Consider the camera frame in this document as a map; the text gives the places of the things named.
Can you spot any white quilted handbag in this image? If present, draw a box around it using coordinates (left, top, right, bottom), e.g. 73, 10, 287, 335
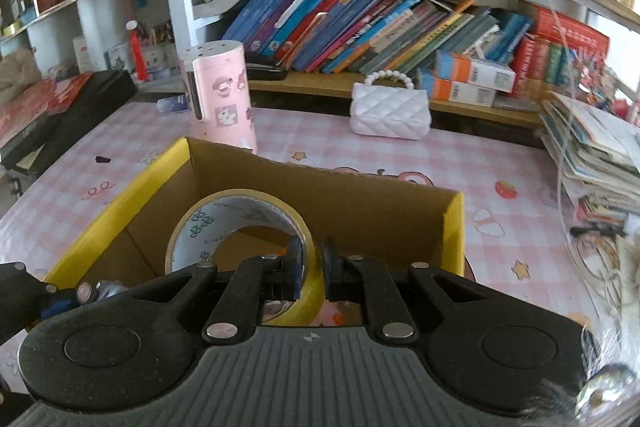
350, 70, 432, 142

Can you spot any brown crumpled cloth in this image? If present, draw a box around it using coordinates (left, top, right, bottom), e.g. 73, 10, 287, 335
0, 48, 43, 90

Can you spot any yellow tape roll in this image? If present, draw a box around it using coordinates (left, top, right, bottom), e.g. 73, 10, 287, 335
165, 189, 326, 327

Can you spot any pink cylindrical humidifier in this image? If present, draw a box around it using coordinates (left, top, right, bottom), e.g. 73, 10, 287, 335
178, 40, 258, 155

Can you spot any red tassel ornament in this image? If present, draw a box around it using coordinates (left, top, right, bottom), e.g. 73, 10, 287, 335
126, 20, 148, 82

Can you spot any orange blue white carton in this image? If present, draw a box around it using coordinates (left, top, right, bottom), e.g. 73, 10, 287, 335
417, 68, 498, 108
435, 50, 517, 92

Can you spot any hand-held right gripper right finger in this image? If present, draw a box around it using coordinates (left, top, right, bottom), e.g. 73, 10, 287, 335
320, 239, 506, 344

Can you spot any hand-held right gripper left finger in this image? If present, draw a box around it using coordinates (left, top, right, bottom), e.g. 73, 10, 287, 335
107, 237, 307, 346

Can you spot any printed pen holder with pens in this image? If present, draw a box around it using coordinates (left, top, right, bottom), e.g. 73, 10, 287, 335
142, 24, 176, 70

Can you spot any white card box red label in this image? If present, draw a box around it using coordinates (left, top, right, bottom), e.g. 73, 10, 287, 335
72, 36, 93, 72

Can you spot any yellow cardboard box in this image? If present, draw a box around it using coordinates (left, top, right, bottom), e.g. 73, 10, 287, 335
45, 137, 466, 308

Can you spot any stack of papers and magazines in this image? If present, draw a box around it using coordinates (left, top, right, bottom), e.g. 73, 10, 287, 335
537, 92, 640, 228

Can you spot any row of leaning books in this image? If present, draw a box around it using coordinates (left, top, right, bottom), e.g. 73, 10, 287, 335
220, 0, 533, 75

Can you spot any red patterned plastic bag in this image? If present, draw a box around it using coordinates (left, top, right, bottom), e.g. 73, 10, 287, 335
0, 74, 93, 148

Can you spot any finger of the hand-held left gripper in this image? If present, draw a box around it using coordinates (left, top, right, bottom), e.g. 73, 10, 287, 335
0, 262, 126, 348

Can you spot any row of red dictionaries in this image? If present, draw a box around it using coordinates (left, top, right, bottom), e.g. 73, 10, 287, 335
510, 4, 611, 100

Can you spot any black flat case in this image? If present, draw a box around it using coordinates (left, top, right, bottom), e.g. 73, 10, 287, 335
245, 64, 288, 81

